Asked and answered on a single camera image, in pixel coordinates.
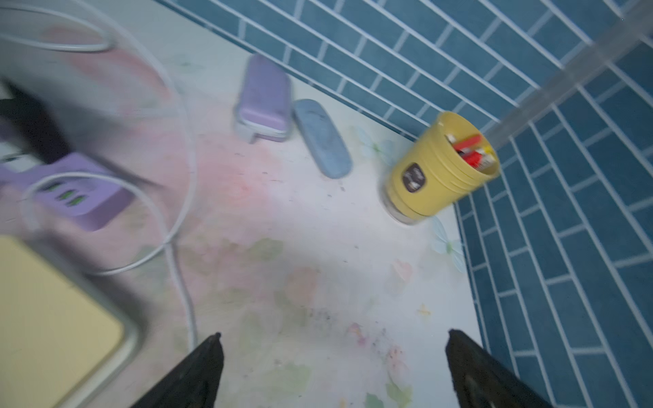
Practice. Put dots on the blue pencil case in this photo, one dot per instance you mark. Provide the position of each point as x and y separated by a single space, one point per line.
322 138

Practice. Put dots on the yellow electronic kitchen scale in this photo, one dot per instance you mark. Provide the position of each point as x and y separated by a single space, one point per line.
62 339

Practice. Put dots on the yellow pen cup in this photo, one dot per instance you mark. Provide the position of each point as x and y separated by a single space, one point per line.
449 161

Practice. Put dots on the floral table mat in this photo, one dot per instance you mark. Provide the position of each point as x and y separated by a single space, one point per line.
322 299

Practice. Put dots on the black USB wall charger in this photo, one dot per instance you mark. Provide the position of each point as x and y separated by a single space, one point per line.
35 130

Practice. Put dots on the purple power strip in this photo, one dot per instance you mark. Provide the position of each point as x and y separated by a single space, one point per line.
89 203

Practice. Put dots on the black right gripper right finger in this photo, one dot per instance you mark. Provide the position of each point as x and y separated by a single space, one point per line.
480 380

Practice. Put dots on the purple pencil case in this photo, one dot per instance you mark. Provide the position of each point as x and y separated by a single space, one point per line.
264 105

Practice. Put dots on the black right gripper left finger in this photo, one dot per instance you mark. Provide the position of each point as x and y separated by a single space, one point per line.
194 382

